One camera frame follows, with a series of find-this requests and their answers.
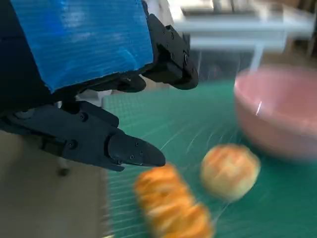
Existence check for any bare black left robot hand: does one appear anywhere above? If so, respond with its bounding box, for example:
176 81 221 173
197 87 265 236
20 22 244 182
0 0 199 172

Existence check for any long toy bread loaf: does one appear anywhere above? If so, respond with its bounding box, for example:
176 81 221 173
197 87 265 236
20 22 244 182
133 163 215 238

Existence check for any round toy bread bun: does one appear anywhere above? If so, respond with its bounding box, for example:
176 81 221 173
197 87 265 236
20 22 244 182
200 144 261 202

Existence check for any pink bowl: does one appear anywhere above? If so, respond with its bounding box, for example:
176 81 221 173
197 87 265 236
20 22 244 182
234 64 317 163

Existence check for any green cutting mat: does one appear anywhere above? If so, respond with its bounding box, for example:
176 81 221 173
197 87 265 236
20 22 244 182
101 79 317 238

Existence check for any large white mesh cabinet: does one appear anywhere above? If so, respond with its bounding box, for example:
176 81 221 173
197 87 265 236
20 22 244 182
170 0 317 82

